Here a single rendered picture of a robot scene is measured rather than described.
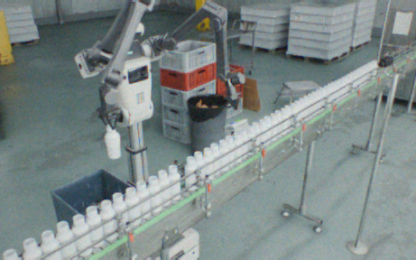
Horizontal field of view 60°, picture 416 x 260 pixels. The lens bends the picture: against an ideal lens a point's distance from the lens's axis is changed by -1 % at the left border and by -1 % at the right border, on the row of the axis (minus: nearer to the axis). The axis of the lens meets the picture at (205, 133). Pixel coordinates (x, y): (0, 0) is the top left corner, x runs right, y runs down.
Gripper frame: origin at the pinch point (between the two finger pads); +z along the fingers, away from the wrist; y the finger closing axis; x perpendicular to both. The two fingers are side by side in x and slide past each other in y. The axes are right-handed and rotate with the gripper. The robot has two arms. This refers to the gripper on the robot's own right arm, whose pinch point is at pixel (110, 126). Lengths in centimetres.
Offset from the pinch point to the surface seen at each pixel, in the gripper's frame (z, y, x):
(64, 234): 18, 30, -44
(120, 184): 39.0, -9.8, 6.6
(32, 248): 16, 30, -56
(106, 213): 18.2, 31.1, -27.2
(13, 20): 48, -876, 314
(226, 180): 36, 35, 42
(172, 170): 15.7, 30.9, 8.6
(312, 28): 62, -212, 647
